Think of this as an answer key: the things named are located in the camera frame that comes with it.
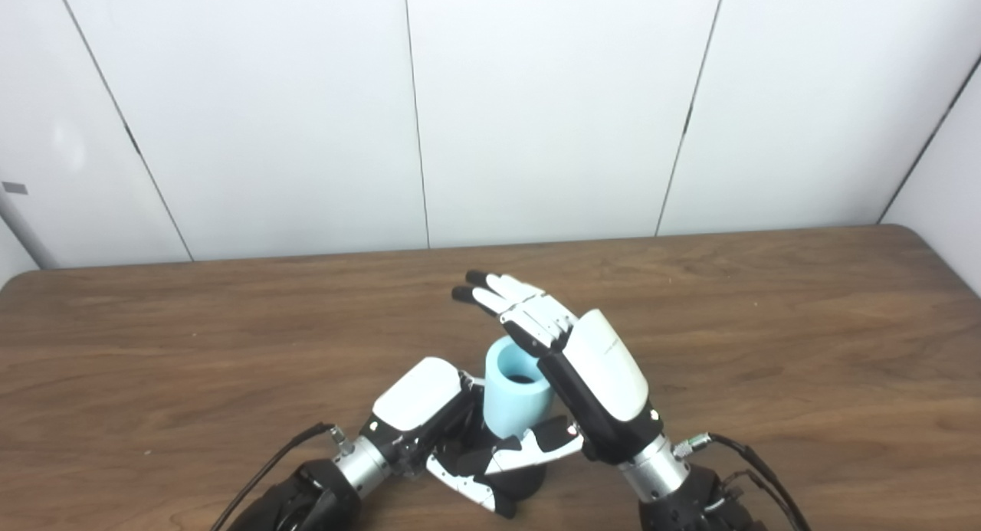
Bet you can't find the light blue cylinder cup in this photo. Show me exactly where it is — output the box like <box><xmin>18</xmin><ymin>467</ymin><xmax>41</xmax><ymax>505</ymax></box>
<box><xmin>484</xmin><ymin>336</ymin><xmax>554</xmax><ymax>440</ymax></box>

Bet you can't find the black nozzle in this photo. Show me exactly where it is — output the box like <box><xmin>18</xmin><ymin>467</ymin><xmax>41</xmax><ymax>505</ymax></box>
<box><xmin>452</xmin><ymin>372</ymin><xmax>549</xmax><ymax>501</ymax></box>

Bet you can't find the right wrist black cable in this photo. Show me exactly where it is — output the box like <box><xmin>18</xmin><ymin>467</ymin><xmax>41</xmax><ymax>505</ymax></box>
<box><xmin>674</xmin><ymin>431</ymin><xmax>813</xmax><ymax>531</ymax></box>

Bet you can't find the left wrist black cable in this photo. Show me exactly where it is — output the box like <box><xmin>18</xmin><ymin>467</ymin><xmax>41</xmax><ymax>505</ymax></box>
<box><xmin>209</xmin><ymin>422</ymin><xmax>347</xmax><ymax>531</ymax></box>

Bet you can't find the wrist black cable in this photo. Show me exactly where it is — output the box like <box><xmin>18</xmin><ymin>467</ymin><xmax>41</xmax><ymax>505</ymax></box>
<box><xmin>674</xmin><ymin>431</ymin><xmax>813</xmax><ymax>531</ymax></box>
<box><xmin>209</xmin><ymin>422</ymin><xmax>347</xmax><ymax>531</ymax></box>

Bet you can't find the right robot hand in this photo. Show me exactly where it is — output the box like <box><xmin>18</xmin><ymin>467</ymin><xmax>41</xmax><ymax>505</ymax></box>
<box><xmin>451</xmin><ymin>269</ymin><xmax>664</xmax><ymax>477</ymax></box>

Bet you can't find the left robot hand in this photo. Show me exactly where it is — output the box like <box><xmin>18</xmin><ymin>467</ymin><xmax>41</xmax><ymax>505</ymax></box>
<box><xmin>360</xmin><ymin>356</ymin><xmax>518</xmax><ymax>519</ymax></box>

